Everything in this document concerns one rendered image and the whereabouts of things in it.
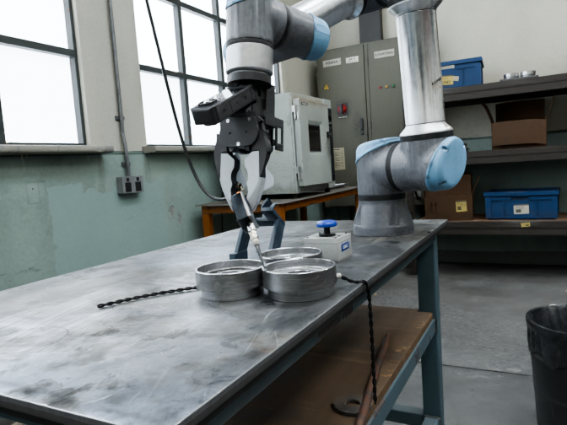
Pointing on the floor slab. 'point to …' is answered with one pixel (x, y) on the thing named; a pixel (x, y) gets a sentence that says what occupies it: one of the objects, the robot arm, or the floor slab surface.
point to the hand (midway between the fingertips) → (240, 202)
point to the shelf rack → (479, 93)
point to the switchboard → (362, 99)
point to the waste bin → (548, 362)
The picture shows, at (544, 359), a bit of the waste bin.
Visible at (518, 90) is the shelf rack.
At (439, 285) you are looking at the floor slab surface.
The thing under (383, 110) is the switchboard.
